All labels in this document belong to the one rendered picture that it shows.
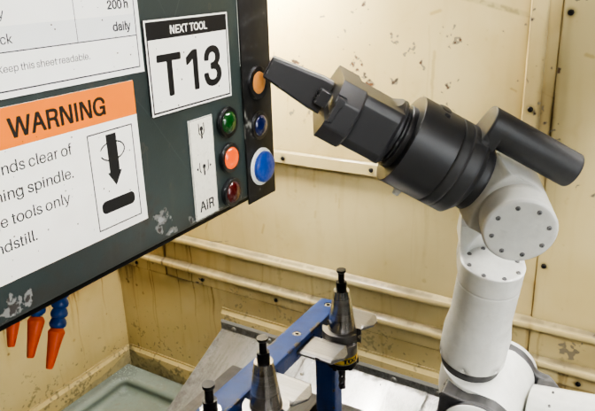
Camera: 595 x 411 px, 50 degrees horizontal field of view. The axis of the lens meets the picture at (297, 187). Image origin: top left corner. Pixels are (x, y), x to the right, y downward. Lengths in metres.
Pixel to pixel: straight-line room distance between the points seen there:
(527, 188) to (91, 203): 0.37
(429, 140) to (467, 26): 0.69
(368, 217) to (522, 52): 0.48
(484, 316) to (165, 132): 0.37
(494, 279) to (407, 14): 0.72
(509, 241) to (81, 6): 0.40
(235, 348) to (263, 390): 0.88
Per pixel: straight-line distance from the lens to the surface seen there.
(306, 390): 0.93
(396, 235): 1.39
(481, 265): 0.67
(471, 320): 0.69
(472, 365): 0.72
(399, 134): 0.57
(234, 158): 0.56
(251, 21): 0.58
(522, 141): 0.60
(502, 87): 1.23
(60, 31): 0.43
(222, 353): 1.73
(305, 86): 0.58
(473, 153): 0.58
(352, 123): 0.53
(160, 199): 0.50
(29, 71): 0.41
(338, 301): 1.01
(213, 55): 0.54
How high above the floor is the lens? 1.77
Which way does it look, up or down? 19 degrees down
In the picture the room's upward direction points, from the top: 2 degrees counter-clockwise
